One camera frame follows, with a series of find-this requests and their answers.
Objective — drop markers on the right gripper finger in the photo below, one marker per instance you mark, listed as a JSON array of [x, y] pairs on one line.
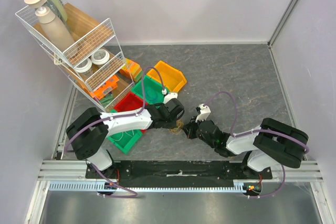
[[190, 125], [187, 132]]

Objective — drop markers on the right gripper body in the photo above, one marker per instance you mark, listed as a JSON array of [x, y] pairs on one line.
[[194, 127]]

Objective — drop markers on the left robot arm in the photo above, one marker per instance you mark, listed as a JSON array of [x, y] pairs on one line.
[[87, 133]]

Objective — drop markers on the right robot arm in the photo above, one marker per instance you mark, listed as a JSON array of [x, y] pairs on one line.
[[271, 143]]

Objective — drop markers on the yellow plastic bin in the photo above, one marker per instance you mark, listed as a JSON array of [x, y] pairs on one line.
[[173, 79]]

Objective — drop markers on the green bin upper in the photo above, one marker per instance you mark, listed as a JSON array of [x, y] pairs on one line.
[[153, 90]]

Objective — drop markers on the green bin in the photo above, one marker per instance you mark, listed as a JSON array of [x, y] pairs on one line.
[[153, 90], [125, 140]]

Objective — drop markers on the green bin lower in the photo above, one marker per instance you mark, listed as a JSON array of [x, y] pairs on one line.
[[125, 140]]

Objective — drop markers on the red plastic bin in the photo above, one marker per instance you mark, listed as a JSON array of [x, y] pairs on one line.
[[130, 102]]

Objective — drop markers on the orange snack box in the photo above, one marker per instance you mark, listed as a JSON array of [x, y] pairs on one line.
[[105, 89]]

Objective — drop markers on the white lid jar right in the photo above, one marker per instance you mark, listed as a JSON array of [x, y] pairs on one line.
[[100, 57]]

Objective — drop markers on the white lid jar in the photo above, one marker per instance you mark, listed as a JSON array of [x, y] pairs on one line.
[[85, 69], [100, 57]]

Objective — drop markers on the white lid jar left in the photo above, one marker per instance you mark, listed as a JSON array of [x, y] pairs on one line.
[[85, 69]]

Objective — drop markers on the beige pump bottle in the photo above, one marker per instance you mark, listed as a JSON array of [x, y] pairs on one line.
[[56, 31]]

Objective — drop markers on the green bottle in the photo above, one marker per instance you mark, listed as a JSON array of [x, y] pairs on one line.
[[56, 4]]

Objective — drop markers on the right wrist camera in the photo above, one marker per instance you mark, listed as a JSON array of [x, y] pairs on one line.
[[203, 112]]

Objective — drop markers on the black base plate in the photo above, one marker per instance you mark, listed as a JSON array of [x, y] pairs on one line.
[[181, 173]]

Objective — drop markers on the slotted cable duct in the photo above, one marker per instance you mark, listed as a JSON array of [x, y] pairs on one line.
[[105, 187]]

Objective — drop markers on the white wire shelf rack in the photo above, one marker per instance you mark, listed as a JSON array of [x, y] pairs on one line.
[[89, 36]]

